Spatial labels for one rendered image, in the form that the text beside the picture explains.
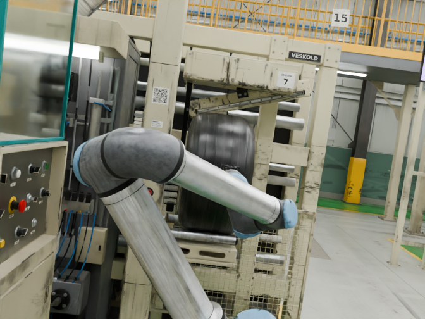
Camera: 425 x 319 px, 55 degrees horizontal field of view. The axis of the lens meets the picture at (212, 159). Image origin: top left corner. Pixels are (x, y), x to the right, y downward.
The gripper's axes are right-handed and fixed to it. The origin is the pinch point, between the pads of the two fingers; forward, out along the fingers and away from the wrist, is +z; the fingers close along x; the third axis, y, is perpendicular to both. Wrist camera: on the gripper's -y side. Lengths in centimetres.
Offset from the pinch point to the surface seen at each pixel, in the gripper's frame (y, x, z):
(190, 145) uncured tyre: 11.7, 16.6, 7.7
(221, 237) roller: -27.8, -2.6, 14.0
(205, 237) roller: -28.5, 4.2, 13.7
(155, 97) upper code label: 31, 35, 22
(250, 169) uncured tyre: 5.3, -10.4, 4.7
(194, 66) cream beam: 51, 20, 48
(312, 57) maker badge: 70, -49, 79
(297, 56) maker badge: 70, -40, 79
